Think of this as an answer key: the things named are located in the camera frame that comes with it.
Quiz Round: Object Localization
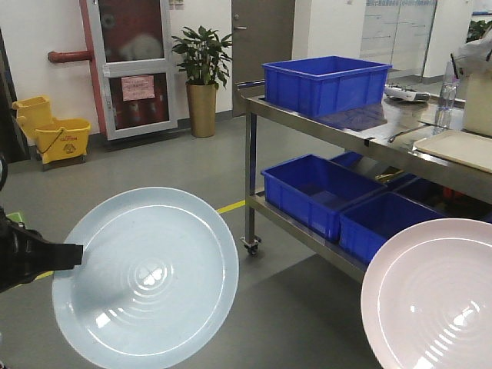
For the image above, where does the clear water bottle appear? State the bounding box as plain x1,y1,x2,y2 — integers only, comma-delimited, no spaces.
434,61,459,128

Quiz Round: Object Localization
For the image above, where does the red fire hose cabinet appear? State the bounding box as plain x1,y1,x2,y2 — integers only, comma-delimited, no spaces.
79,1,178,141

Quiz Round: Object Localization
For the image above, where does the beige serving tray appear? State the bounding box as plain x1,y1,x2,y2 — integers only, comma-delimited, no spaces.
414,130,491,173

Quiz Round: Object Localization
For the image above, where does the blue bin lower right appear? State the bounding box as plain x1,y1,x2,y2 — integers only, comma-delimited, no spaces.
339,192,444,264

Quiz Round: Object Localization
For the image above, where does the grey jacket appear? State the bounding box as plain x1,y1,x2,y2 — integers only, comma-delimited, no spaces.
450,30,491,79

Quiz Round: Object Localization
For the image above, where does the plant in gold pot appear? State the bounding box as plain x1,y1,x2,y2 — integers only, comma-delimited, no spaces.
172,26,232,138

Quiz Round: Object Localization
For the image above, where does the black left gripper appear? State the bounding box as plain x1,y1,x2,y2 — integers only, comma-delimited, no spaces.
1,214,84,293

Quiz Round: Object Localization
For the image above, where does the blue bin on table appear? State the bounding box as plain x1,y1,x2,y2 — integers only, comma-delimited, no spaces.
262,55,392,118

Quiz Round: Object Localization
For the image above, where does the blue bin lower left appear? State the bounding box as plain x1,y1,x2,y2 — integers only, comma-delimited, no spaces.
261,155,387,243

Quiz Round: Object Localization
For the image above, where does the cream plastic basket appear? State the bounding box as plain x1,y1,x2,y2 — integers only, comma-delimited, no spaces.
464,71,491,136

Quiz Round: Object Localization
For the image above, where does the light blue plate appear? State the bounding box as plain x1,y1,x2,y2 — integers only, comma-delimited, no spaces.
52,187,239,368

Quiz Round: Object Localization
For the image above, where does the stainless steel cart table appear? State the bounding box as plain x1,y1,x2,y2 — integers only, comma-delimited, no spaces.
234,80,491,281

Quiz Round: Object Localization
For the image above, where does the grey door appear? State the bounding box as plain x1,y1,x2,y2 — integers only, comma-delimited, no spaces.
231,0,295,117

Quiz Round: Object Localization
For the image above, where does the light pink plate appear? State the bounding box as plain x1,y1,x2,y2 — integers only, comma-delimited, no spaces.
361,218,491,368

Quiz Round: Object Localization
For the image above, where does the white grey remote controller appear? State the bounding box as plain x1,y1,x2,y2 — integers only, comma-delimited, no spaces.
384,84,431,102

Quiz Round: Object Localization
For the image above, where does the yellow mop bucket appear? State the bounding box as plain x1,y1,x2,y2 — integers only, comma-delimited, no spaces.
12,95,91,168

